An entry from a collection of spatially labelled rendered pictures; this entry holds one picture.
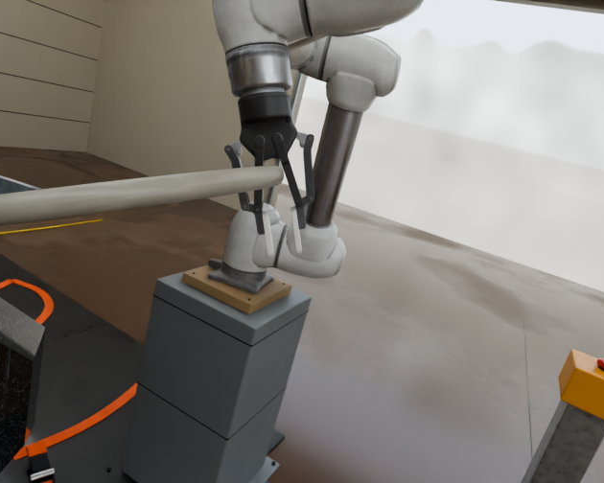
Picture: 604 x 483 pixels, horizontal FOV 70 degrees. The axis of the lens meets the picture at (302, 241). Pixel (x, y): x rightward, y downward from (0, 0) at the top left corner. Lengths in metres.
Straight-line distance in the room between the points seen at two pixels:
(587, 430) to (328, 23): 0.92
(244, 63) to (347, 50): 0.57
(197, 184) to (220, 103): 5.99
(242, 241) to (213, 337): 0.32
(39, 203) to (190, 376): 1.11
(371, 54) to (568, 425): 0.94
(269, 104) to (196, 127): 6.08
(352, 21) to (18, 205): 0.45
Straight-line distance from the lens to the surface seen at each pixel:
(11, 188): 0.92
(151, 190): 0.46
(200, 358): 1.46
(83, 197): 0.46
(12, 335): 1.43
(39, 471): 1.92
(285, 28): 0.64
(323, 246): 1.36
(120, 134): 7.75
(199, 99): 6.69
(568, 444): 1.14
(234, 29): 0.64
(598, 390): 1.07
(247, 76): 0.63
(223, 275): 1.47
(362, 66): 1.16
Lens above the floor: 1.40
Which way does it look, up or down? 15 degrees down
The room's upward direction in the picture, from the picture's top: 15 degrees clockwise
